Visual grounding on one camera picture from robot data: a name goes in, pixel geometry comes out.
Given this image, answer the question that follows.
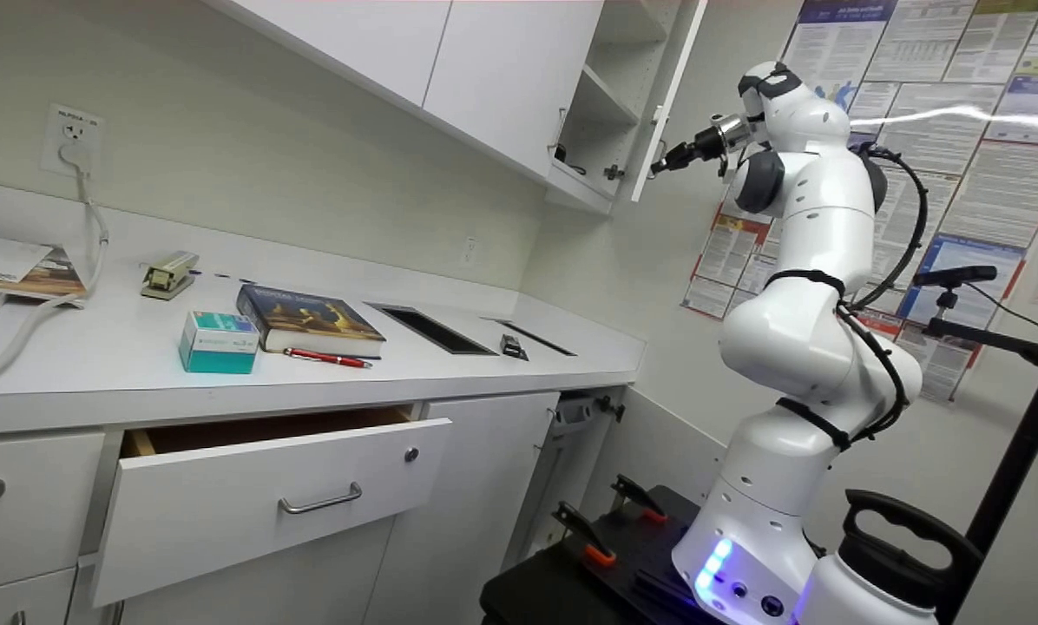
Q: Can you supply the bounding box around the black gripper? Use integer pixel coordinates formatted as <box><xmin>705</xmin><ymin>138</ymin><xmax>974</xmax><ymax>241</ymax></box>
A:
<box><xmin>650</xmin><ymin>119</ymin><xmax>741</xmax><ymax>177</ymax></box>

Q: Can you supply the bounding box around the white cupboard door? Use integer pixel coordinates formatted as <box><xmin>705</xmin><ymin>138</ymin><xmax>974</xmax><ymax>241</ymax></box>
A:
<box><xmin>223</xmin><ymin>0</ymin><xmax>453</xmax><ymax>104</ymax></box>
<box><xmin>424</xmin><ymin>0</ymin><xmax>606</xmax><ymax>177</ymax></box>
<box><xmin>629</xmin><ymin>0</ymin><xmax>711</xmax><ymax>205</ymax></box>

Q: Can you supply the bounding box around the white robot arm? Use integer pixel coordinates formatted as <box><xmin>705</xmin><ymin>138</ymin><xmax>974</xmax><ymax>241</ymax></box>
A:
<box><xmin>662</xmin><ymin>61</ymin><xmax>925</xmax><ymax>625</ymax></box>

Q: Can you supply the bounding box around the white lower cabinet door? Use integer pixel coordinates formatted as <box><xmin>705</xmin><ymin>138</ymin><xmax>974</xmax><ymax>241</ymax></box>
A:
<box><xmin>366</xmin><ymin>394</ymin><xmax>561</xmax><ymax>625</ymax></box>

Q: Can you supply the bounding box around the open white drawer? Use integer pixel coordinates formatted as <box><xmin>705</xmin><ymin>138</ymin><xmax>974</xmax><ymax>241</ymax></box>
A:
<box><xmin>93</xmin><ymin>411</ymin><xmax>453</xmax><ymax>608</ymax></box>

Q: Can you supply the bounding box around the black small object on counter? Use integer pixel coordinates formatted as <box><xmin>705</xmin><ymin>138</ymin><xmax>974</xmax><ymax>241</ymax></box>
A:
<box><xmin>499</xmin><ymin>332</ymin><xmax>530</xmax><ymax>361</ymax></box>

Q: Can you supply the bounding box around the dark hardcover book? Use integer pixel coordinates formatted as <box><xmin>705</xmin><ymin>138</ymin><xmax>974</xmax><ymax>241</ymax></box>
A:
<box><xmin>237</xmin><ymin>280</ymin><xmax>387</xmax><ymax>358</ymax></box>

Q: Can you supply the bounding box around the red pen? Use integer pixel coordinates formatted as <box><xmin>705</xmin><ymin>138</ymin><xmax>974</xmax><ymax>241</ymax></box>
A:
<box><xmin>281</xmin><ymin>347</ymin><xmax>375</xmax><ymax>369</ymax></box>

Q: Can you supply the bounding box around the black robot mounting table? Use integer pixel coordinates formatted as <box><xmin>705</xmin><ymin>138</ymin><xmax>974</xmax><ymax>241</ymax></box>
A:
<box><xmin>478</xmin><ymin>487</ymin><xmax>721</xmax><ymax>625</ymax></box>

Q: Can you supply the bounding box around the teal and white box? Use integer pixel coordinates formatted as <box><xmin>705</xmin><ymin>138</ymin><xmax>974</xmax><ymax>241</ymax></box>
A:
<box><xmin>179</xmin><ymin>313</ymin><xmax>260</xmax><ymax>375</ymax></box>

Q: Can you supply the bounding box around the grey stapler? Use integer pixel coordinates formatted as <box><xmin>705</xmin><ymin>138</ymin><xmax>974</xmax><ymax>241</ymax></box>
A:
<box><xmin>143</xmin><ymin>250</ymin><xmax>197</xmax><ymax>303</ymax></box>

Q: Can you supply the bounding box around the stack of papers and books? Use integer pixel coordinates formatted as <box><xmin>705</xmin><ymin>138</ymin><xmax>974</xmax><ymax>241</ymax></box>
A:
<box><xmin>0</xmin><ymin>241</ymin><xmax>87</xmax><ymax>303</ymax></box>

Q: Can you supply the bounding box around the white left drawer front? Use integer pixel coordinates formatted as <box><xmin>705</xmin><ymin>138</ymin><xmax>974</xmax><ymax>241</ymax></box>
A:
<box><xmin>0</xmin><ymin>433</ymin><xmax>106</xmax><ymax>582</ymax></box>

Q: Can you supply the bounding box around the wall poster with text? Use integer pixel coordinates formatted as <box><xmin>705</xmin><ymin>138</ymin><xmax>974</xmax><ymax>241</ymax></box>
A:
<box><xmin>681</xmin><ymin>0</ymin><xmax>1038</xmax><ymax>411</ymax></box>

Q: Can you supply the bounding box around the black camera tripod stand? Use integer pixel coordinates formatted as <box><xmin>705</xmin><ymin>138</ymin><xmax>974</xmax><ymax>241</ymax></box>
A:
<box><xmin>911</xmin><ymin>264</ymin><xmax>1038</xmax><ymax>625</ymax></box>

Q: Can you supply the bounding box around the black clamp red handle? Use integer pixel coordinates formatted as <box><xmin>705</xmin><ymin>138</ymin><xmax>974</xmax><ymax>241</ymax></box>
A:
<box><xmin>613</xmin><ymin>472</ymin><xmax>669</xmax><ymax>526</ymax></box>

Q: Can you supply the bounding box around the black clamp orange handle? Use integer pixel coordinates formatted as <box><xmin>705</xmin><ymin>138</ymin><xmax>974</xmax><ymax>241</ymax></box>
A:
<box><xmin>551</xmin><ymin>505</ymin><xmax>617</xmax><ymax>571</ymax></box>

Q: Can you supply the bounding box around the black handled white device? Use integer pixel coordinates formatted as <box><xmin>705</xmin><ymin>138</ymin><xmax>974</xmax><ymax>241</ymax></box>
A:
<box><xmin>791</xmin><ymin>489</ymin><xmax>981</xmax><ymax>625</ymax></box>

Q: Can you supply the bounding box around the white wall outlet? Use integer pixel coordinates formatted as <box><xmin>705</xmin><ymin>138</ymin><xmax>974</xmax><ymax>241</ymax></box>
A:
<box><xmin>43</xmin><ymin>104</ymin><xmax>106</xmax><ymax>175</ymax></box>

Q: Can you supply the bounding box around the white power cable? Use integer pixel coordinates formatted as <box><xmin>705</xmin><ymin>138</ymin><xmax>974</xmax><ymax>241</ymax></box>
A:
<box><xmin>0</xmin><ymin>142</ymin><xmax>114</xmax><ymax>398</ymax></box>

